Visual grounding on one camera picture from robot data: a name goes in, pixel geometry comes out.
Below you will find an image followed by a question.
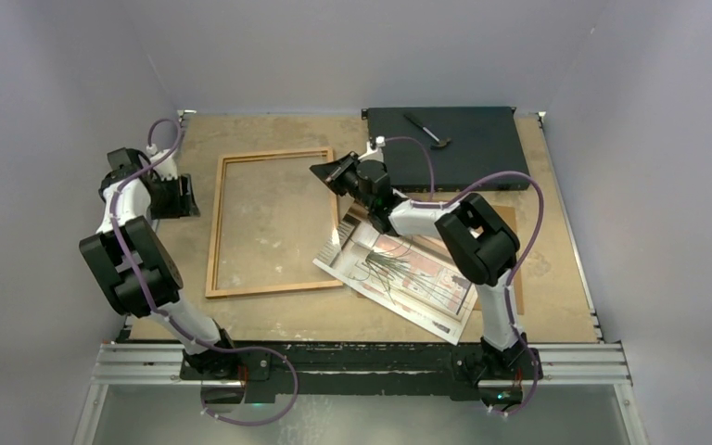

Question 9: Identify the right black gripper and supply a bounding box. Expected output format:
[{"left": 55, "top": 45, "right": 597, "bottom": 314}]
[{"left": 311, "top": 151, "right": 375, "bottom": 210}]

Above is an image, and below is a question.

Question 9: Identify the brown wooden picture frame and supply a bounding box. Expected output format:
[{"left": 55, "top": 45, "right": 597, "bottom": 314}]
[{"left": 204, "top": 147, "right": 342, "bottom": 300}]

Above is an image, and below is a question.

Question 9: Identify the glossy plant photo print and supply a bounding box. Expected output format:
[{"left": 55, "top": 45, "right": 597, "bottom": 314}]
[{"left": 313, "top": 204, "right": 477, "bottom": 345}]

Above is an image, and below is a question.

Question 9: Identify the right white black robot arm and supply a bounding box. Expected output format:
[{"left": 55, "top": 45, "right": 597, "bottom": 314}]
[{"left": 310, "top": 153, "right": 537, "bottom": 377}]

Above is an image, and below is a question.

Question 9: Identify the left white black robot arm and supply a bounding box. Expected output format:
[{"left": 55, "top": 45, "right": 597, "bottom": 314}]
[{"left": 79, "top": 146, "right": 240, "bottom": 379}]

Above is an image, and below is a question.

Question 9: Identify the brown cardboard backing board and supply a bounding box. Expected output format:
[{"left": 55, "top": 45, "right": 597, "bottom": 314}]
[{"left": 347, "top": 204, "right": 525, "bottom": 314}]

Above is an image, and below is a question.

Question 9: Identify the dark flat equipment case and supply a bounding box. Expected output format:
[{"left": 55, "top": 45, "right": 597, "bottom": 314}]
[{"left": 362, "top": 106, "right": 529, "bottom": 193}]

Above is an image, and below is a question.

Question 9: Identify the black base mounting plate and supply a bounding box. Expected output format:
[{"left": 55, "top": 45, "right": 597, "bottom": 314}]
[{"left": 180, "top": 341, "right": 543, "bottom": 405}]

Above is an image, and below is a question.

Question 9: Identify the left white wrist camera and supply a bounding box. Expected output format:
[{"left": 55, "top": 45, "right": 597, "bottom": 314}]
[{"left": 146, "top": 144, "right": 179, "bottom": 181}]

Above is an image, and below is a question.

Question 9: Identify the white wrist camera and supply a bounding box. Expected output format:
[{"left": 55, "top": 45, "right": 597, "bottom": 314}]
[
  {"left": 359, "top": 136, "right": 386, "bottom": 163},
  {"left": 146, "top": 144, "right": 179, "bottom": 181}
]

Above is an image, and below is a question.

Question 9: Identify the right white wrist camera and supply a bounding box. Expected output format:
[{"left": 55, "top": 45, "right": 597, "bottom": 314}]
[{"left": 359, "top": 136, "right": 386, "bottom": 163}]

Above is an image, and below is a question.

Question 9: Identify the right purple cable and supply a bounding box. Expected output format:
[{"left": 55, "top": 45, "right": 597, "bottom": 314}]
[{"left": 375, "top": 135, "right": 546, "bottom": 419}]

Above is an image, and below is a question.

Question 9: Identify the purple cable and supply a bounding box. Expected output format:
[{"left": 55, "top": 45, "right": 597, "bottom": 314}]
[
  {"left": 108, "top": 118, "right": 300, "bottom": 428},
  {"left": 375, "top": 135, "right": 546, "bottom": 419}
]

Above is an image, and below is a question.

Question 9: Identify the small black handled hammer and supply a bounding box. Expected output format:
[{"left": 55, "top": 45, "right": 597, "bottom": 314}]
[{"left": 403, "top": 113, "right": 451, "bottom": 149}]

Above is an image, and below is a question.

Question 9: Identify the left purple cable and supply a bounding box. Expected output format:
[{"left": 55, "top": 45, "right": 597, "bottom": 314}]
[{"left": 108, "top": 118, "right": 300, "bottom": 428}]

